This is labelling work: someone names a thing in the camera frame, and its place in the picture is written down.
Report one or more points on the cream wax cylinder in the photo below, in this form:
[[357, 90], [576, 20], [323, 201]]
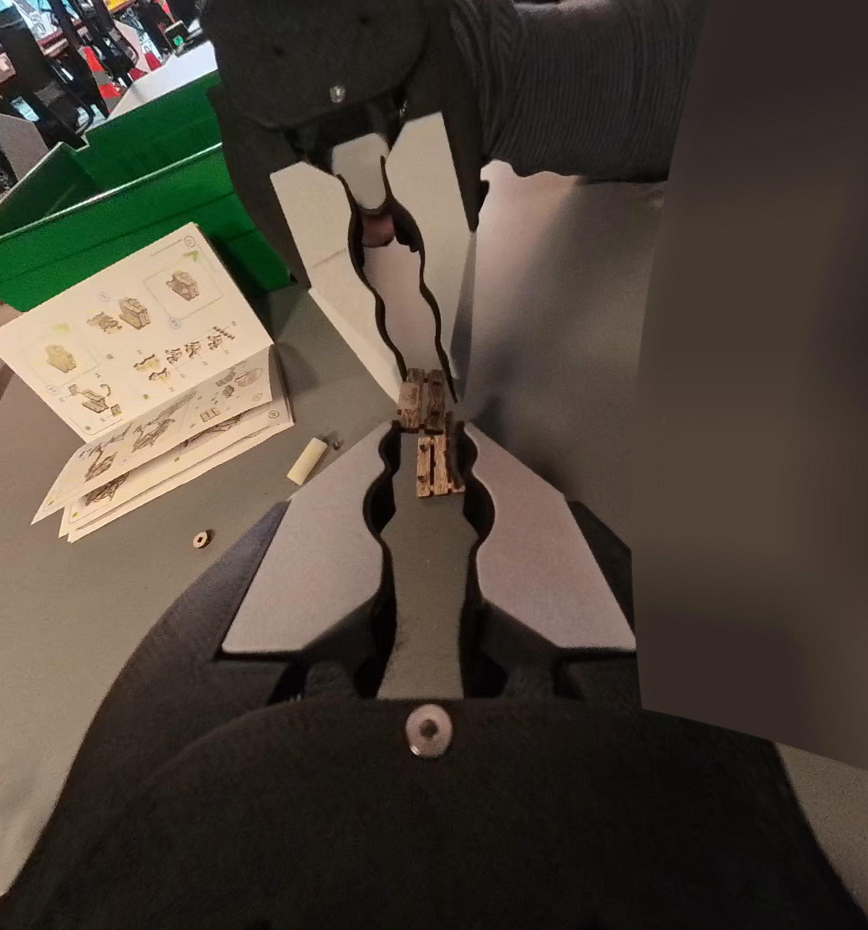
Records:
[[307, 461]]

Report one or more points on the green plastic bin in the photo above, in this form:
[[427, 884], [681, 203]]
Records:
[[150, 181]]

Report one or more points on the model instruction booklet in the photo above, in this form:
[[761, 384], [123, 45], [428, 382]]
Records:
[[150, 341]]

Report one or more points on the labelled wooden plank part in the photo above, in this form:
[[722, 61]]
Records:
[[421, 401]]

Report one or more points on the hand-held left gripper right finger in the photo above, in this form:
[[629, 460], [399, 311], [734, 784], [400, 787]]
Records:
[[550, 567]]

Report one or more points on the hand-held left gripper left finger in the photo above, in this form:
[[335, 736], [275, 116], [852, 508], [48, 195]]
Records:
[[303, 574]]

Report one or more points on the small wooden plank part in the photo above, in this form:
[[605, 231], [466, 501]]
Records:
[[434, 465]]

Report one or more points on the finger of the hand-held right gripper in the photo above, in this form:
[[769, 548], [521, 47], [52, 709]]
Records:
[[310, 225], [445, 240]]

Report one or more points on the orange traffic cone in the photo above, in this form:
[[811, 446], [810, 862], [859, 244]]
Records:
[[98, 71]]

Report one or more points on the person's right hand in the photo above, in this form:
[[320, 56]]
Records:
[[378, 229]]

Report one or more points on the white board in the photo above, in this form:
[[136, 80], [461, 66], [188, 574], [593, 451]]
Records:
[[16, 145]]

